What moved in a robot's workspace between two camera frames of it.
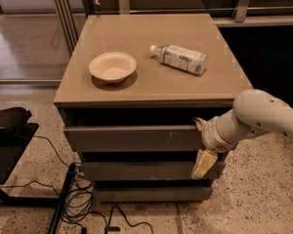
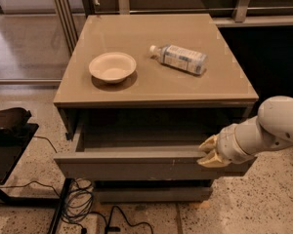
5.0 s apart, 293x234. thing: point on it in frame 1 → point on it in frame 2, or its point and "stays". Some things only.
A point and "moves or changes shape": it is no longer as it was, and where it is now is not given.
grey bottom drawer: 153,194 stays
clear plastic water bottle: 182,58 stays
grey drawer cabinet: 130,93 stays
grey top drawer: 133,137 moves or changes shape
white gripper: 211,136 → 227,144
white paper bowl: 113,67 stays
